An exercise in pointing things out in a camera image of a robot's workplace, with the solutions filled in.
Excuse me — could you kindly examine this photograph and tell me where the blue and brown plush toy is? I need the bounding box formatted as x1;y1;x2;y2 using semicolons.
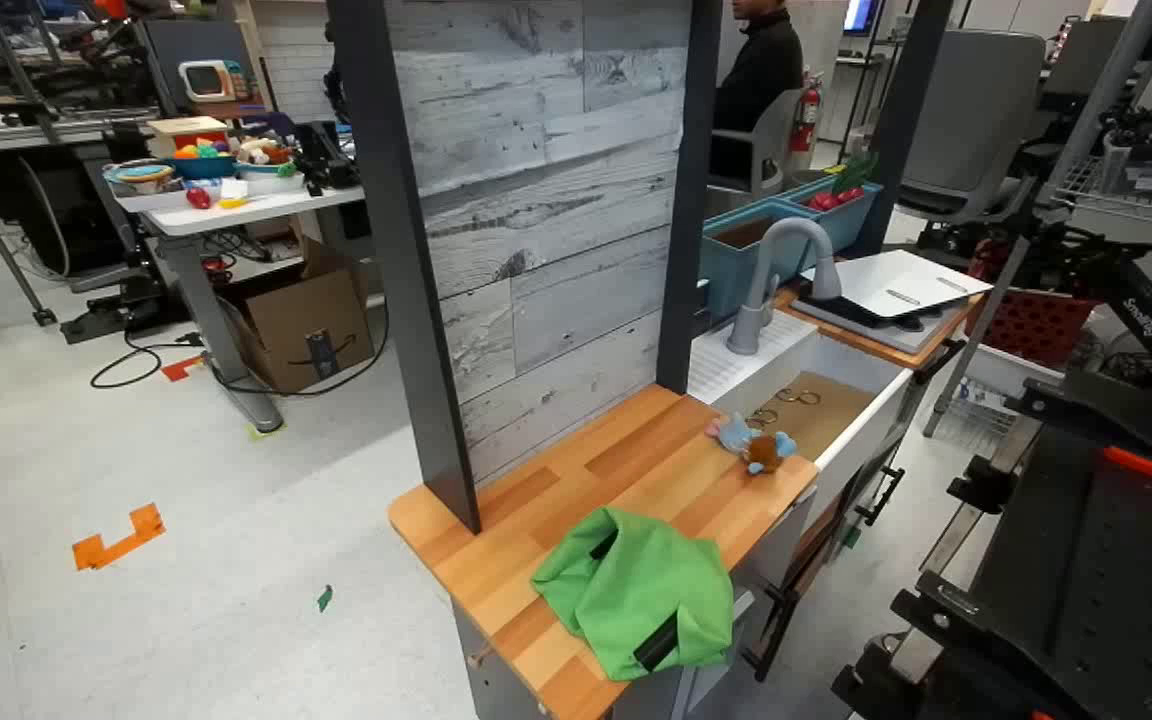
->
709;407;802;479

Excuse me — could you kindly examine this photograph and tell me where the white sink basin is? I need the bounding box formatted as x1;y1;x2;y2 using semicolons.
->
683;307;922;540

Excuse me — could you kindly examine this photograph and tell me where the grey wood pattern panel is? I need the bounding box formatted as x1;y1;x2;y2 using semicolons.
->
380;0;696;491

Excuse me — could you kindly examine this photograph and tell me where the grey faucet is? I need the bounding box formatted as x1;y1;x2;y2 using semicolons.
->
726;215;846;358

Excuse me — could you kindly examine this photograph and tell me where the blue plastic bin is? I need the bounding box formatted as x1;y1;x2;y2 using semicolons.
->
700;174;894;333

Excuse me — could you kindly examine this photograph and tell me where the green cloth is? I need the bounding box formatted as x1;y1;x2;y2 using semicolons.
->
528;505;742;687

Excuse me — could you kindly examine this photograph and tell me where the brown cardboard box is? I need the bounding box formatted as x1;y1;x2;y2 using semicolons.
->
222;252;380;400

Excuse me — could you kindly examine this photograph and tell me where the grey office chair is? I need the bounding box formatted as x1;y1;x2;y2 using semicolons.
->
709;83;810;200

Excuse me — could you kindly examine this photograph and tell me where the wooden board under tray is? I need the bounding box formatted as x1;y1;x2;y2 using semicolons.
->
772;282;990;377

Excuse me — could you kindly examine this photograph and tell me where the red fire extinguisher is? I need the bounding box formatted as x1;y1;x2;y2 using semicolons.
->
790;72;827;172

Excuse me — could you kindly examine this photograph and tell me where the white flat tray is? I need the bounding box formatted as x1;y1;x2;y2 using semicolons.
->
802;244;995;325

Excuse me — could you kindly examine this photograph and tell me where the person in black shirt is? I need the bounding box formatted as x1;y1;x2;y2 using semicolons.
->
713;0;810;141

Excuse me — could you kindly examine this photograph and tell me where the white table with grey leg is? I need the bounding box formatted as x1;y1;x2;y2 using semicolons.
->
111;167;371;438

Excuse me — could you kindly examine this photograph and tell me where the blue toy bowl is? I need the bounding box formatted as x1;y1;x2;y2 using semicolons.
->
172;149;239;183

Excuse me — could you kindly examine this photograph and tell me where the white framed screen device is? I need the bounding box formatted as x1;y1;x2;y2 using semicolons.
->
175;55;254;108

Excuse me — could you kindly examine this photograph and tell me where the red plastic crate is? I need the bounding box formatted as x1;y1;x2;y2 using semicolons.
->
981;282;1100;371

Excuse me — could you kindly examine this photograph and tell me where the grey partition panel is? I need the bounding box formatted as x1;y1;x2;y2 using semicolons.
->
901;28;1051;220

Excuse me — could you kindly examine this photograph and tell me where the black metal stand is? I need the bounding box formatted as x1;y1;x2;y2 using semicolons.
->
827;363;1152;720

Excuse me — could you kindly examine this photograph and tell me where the slim black post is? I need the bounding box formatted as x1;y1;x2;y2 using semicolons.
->
652;0;730;400

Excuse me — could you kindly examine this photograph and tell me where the wide black post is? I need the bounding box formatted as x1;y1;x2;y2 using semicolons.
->
323;0;486;536

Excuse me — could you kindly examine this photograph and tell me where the black cabinet handle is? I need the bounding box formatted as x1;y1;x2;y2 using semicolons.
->
853;461;914;529

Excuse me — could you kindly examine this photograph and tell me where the black post behind sink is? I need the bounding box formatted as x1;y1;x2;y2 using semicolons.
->
853;0;956;260

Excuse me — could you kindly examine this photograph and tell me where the black floor cable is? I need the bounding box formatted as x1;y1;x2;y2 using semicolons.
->
84;326;207;396

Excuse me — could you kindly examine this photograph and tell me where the black tripod frame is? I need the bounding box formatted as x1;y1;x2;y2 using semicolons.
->
914;195;1152;407

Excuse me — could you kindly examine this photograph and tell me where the orange handle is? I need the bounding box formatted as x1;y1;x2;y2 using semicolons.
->
1096;438;1152;485

